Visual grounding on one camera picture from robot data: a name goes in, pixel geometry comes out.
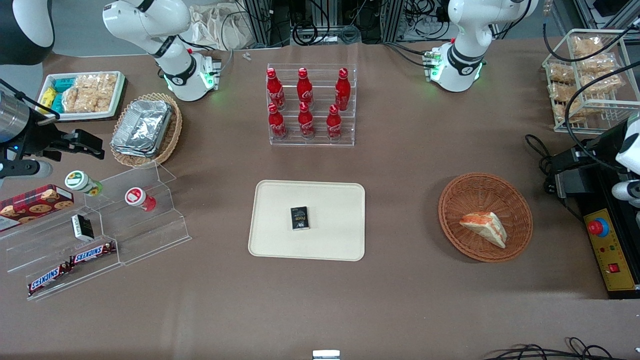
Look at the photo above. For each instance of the red cookie box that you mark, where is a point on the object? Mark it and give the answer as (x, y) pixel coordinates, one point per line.
(35, 202)

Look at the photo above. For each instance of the stacked foil containers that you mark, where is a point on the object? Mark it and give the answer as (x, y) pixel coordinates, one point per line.
(142, 127)

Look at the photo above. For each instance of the beige cloth bag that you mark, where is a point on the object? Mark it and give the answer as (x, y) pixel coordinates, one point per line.
(220, 25)

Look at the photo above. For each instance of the clear acrylic step shelf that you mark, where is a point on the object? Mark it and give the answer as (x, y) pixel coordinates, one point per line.
(145, 235)

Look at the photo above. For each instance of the clear acrylic bottle rack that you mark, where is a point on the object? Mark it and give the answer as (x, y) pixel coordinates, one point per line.
(320, 142)

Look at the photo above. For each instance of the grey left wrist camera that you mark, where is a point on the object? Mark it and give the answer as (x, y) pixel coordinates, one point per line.
(627, 192)

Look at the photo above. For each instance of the small white device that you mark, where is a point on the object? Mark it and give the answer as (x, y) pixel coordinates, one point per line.
(326, 355)

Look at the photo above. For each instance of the red emergency stop button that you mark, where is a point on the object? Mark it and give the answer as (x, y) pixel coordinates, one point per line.
(598, 227)

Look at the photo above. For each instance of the Snickers chocolate bar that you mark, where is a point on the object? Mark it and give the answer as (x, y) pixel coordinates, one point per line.
(47, 280)
(92, 253)

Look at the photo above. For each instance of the yellow snack pack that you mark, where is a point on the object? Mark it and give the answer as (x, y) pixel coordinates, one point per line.
(47, 97)

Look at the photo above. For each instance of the white snack tray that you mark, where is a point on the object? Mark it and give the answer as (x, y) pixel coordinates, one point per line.
(117, 107)

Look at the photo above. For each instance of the triangular sandwich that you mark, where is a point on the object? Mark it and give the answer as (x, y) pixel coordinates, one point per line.
(487, 227)

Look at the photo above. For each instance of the small black white box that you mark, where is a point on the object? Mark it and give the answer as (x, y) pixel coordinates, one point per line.
(82, 227)

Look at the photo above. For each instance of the small black card box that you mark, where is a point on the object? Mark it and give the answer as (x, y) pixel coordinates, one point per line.
(299, 218)

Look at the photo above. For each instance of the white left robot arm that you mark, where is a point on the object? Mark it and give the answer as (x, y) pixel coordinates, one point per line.
(467, 35)

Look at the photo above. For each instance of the red cola bottle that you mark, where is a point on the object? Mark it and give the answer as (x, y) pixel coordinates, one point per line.
(276, 122)
(273, 90)
(305, 121)
(333, 123)
(342, 90)
(304, 89)

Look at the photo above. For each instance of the black equipment base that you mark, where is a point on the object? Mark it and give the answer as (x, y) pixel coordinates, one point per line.
(627, 225)

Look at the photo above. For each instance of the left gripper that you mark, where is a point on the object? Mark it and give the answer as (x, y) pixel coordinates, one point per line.
(595, 152)

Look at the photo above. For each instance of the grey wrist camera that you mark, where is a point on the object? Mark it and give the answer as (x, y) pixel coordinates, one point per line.
(627, 192)
(27, 169)

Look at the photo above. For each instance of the bagged cracker snack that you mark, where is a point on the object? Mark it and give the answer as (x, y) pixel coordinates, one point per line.
(562, 92)
(572, 112)
(607, 82)
(597, 65)
(561, 72)
(587, 46)

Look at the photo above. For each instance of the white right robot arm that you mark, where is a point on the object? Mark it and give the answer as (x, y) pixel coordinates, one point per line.
(150, 25)

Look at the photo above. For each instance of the oval light wicker basket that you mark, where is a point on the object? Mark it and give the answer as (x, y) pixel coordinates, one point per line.
(172, 137)

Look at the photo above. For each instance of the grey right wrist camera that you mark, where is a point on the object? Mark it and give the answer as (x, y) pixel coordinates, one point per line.
(27, 169)

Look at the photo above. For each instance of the beige plastic tray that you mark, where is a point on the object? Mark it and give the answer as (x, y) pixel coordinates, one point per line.
(330, 245)

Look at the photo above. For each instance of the grey power box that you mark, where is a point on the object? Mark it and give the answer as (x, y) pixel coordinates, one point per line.
(572, 184)

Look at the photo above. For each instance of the red capped drink bottle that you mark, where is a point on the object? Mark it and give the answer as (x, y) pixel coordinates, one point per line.
(137, 197)

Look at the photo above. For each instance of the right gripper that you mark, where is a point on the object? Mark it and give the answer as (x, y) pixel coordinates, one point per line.
(40, 138)

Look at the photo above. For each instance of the green capped drink bottle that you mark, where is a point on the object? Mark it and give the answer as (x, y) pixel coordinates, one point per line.
(80, 181)

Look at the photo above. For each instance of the yellow control panel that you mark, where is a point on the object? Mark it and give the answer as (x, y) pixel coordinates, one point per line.
(612, 250)

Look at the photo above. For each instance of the rice cracker snack packs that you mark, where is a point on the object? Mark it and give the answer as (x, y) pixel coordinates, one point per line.
(90, 92)

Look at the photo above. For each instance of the teal snack pack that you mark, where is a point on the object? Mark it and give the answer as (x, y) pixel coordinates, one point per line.
(64, 84)
(56, 102)

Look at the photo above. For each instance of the round brown wicker basket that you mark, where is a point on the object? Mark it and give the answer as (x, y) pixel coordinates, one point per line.
(480, 192)

